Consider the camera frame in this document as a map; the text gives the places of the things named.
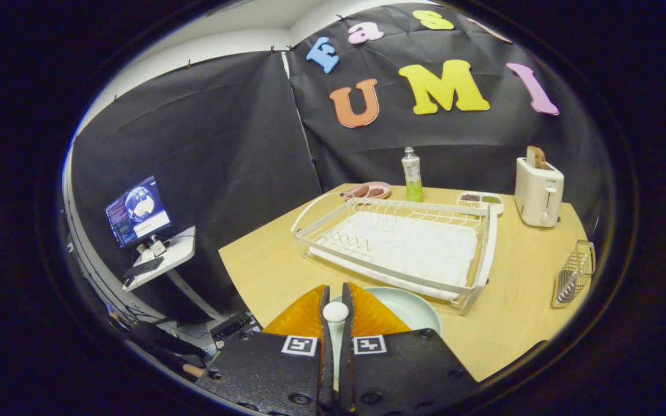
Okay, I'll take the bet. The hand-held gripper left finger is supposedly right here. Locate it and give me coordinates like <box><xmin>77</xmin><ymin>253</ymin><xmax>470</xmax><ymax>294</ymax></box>
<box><xmin>197</xmin><ymin>283</ymin><xmax>334</xmax><ymax>416</ymax></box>

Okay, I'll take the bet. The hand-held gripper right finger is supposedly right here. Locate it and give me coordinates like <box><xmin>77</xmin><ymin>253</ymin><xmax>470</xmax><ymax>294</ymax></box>
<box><xmin>339</xmin><ymin>281</ymin><xmax>479</xmax><ymax>416</ymax></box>

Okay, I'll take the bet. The pale green plate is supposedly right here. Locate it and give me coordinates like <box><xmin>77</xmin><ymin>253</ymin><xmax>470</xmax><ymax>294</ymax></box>
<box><xmin>327</xmin><ymin>287</ymin><xmax>443</xmax><ymax>385</ymax></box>

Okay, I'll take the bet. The white wire dish rack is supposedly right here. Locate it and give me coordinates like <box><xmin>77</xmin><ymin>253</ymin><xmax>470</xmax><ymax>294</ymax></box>
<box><xmin>290</xmin><ymin>192</ymin><xmax>498</xmax><ymax>316</ymax></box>

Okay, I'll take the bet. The metal wire basket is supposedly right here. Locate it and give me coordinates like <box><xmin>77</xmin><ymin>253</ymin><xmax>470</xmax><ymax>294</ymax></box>
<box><xmin>551</xmin><ymin>240</ymin><xmax>597</xmax><ymax>309</ymax></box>

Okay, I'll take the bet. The pink plate with food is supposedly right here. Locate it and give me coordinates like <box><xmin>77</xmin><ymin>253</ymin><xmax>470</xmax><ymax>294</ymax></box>
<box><xmin>343</xmin><ymin>181</ymin><xmax>392</xmax><ymax>201</ymax></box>

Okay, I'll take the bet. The white stand desk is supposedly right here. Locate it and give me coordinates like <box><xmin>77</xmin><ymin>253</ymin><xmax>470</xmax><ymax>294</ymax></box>
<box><xmin>122</xmin><ymin>225</ymin><xmax>227</xmax><ymax>321</ymax></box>

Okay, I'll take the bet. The clear green drink bottle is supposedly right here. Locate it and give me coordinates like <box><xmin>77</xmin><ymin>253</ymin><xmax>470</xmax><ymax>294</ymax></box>
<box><xmin>401</xmin><ymin>146</ymin><xmax>425</xmax><ymax>203</ymax></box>

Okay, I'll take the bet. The black keyboard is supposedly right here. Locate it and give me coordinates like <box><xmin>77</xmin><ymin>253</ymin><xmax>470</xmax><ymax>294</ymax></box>
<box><xmin>123</xmin><ymin>257</ymin><xmax>165</xmax><ymax>282</ymax></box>

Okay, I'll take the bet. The white divided snack tray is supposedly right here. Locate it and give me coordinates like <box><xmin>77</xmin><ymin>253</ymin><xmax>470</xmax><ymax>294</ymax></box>
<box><xmin>456</xmin><ymin>191</ymin><xmax>505</xmax><ymax>216</ymax></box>

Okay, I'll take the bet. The computer monitor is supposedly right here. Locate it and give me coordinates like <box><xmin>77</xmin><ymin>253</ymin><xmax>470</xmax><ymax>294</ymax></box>
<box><xmin>105</xmin><ymin>175</ymin><xmax>172</xmax><ymax>250</ymax></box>

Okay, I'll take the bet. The white toaster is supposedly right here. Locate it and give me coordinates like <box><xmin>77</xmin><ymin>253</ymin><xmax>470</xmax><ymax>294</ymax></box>
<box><xmin>514</xmin><ymin>157</ymin><xmax>565</xmax><ymax>228</ymax></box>

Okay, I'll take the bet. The brown bread slice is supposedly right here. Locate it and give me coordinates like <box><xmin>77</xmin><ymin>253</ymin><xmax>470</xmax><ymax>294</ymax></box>
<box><xmin>526</xmin><ymin>145</ymin><xmax>549</xmax><ymax>170</ymax></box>

